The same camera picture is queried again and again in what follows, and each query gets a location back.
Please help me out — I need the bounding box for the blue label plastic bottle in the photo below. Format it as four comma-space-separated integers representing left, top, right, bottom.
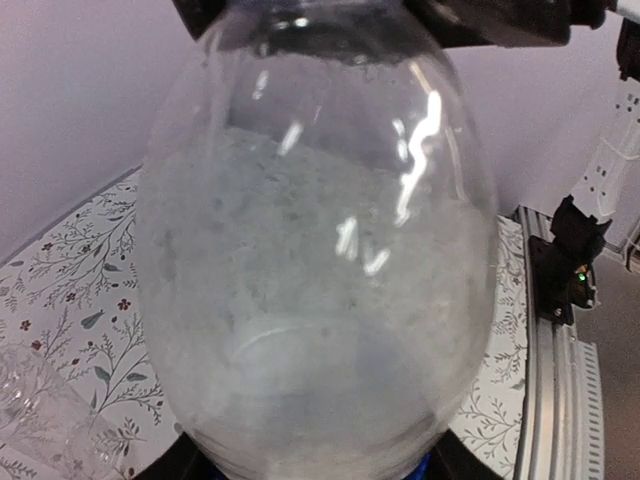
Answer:
135, 1, 498, 479

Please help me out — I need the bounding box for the floral patterned table mat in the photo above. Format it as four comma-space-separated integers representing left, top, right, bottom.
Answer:
1, 175, 528, 479

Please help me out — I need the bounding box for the aluminium front rail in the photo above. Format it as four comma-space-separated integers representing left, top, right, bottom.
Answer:
509, 204, 640, 480

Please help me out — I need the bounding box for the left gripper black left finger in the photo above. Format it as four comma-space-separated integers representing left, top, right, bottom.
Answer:
134, 434, 213, 480

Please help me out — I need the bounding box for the clear plastic bottle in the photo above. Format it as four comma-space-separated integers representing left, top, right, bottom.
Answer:
1, 345, 119, 479

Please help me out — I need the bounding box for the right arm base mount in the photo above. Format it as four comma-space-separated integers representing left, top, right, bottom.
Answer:
527, 235, 597, 326

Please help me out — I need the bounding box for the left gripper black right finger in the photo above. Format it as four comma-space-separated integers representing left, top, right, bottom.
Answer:
424, 430, 500, 480

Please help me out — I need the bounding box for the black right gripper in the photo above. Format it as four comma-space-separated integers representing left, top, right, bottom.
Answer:
403, 0, 610, 49

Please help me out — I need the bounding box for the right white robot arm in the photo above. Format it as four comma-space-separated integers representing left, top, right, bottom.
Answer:
408, 1, 639, 222

